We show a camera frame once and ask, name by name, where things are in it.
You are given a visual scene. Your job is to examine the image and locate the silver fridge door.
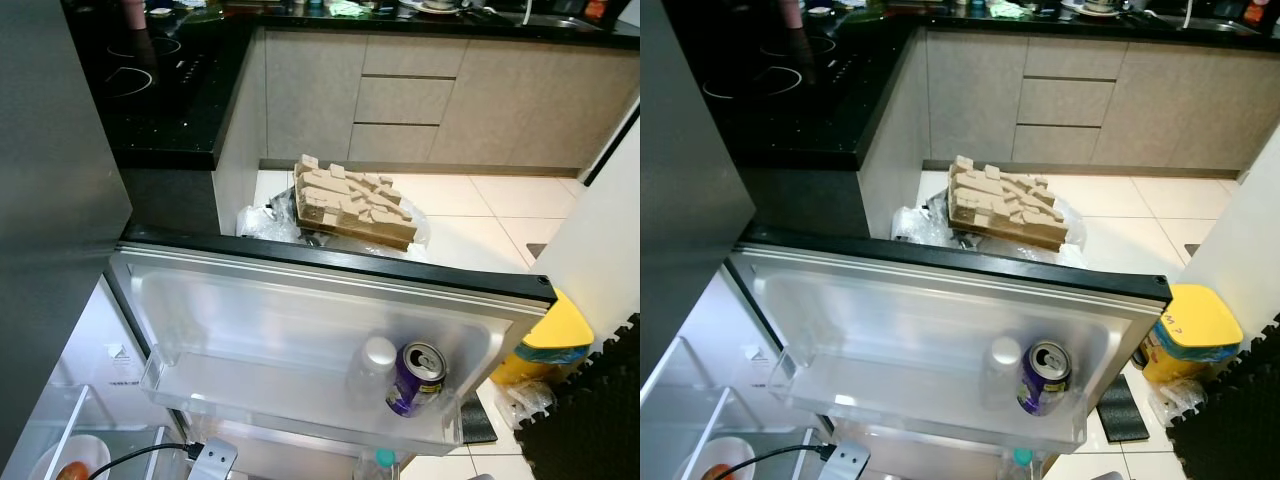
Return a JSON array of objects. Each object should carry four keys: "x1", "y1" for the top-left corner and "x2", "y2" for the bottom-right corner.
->
[
  {"x1": 105, "y1": 228, "x2": 558, "y2": 456},
  {"x1": 725, "y1": 228, "x2": 1173, "y2": 456}
]

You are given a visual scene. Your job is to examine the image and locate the silver fridge cabinet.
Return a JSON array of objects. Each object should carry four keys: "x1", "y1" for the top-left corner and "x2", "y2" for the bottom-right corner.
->
[
  {"x1": 640, "y1": 270, "x2": 831, "y2": 480},
  {"x1": 0, "y1": 280, "x2": 201, "y2": 480}
]

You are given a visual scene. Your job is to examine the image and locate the clear fridge door shelf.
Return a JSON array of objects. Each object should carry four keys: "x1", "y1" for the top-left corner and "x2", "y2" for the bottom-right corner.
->
[
  {"x1": 140, "y1": 345, "x2": 466, "y2": 456},
  {"x1": 768, "y1": 345, "x2": 1089, "y2": 456}
]

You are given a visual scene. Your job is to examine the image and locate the yellow bin with blue bag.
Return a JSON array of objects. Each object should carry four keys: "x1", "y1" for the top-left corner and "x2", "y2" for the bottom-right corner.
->
[
  {"x1": 1140, "y1": 283, "x2": 1244, "y2": 386},
  {"x1": 490, "y1": 290, "x2": 593, "y2": 386}
]

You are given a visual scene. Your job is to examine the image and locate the black interlocking foam mat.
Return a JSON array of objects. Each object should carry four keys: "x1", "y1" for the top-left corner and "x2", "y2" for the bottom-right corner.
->
[
  {"x1": 510, "y1": 315, "x2": 641, "y2": 480},
  {"x1": 1165, "y1": 320, "x2": 1280, "y2": 480}
]

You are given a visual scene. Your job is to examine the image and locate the grey kitchen cabinets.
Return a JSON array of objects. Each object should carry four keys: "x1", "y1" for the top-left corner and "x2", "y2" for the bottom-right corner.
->
[
  {"x1": 215, "y1": 28, "x2": 641, "y2": 179},
  {"x1": 858, "y1": 28, "x2": 1280, "y2": 179}
]

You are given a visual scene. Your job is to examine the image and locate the crumpled clear plastic bag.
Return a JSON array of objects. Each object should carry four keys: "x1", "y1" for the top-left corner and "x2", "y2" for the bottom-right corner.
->
[
  {"x1": 1148, "y1": 378, "x2": 1206, "y2": 426},
  {"x1": 495, "y1": 380, "x2": 556, "y2": 431}
]

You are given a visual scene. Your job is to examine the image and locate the black kitchen counter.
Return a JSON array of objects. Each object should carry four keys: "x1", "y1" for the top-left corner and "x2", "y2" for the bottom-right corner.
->
[
  {"x1": 60, "y1": 0, "x2": 641, "y2": 171},
  {"x1": 665, "y1": 0, "x2": 1280, "y2": 171}
]

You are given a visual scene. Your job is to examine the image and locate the black induction hob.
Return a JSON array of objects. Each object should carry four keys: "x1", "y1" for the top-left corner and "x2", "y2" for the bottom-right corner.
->
[
  {"x1": 700, "y1": 30, "x2": 871, "y2": 111},
  {"x1": 100, "y1": 30, "x2": 216, "y2": 111}
]

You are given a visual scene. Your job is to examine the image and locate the white plate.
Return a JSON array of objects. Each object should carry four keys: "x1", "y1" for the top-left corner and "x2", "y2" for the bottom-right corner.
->
[
  {"x1": 690, "y1": 437, "x2": 751, "y2": 480},
  {"x1": 28, "y1": 435, "x2": 113, "y2": 480}
]

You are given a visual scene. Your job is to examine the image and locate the small black ribbed mat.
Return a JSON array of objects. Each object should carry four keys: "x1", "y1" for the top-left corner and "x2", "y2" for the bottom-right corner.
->
[
  {"x1": 460, "y1": 395, "x2": 498, "y2": 446},
  {"x1": 1097, "y1": 373, "x2": 1151, "y2": 443}
]

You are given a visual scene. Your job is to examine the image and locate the purple soda can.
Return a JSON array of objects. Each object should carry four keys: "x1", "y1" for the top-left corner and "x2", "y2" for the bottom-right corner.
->
[
  {"x1": 387, "y1": 342, "x2": 448, "y2": 418},
  {"x1": 1018, "y1": 341, "x2": 1073, "y2": 417}
]

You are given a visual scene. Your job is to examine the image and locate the brown cardboard packing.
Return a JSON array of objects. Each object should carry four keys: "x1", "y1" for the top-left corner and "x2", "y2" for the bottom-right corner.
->
[
  {"x1": 292, "y1": 154, "x2": 419, "y2": 251},
  {"x1": 947, "y1": 155, "x2": 1071, "y2": 251}
]

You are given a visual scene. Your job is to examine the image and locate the white capped clear bottle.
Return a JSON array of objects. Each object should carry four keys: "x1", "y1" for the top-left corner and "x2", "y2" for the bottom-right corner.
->
[
  {"x1": 347, "y1": 336, "x2": 399, "y2": 409},
  {"x1": 977, "y1": 336, "x2": 1024, "y2": 409}
]

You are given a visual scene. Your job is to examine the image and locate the teal capped clear bottle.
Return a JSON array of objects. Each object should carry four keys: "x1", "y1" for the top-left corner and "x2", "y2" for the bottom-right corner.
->
[
  {"x1": 362, "y1": 448, "x2": 403, "y2": 480},
  {"x1": 1000, "y1": 447, "x2": 1041, "y2": 480}
]

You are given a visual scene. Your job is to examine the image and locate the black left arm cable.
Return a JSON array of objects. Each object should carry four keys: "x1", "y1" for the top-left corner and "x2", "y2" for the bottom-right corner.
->
[
  {"x1": 88, "y1": 443, "x2": 206, "y2": 480},
  {"x1": 727, "y1": 444, "x2": 836, "y2": 480}
]

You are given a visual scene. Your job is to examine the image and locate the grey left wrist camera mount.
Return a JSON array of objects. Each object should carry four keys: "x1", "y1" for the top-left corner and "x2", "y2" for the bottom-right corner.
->
[
  {"x1": 188, "y1": 438, "x2": 239, "y2": 480},
  {"x1": 825, "y1": 440, "x2": 873, "y2": 480}
]

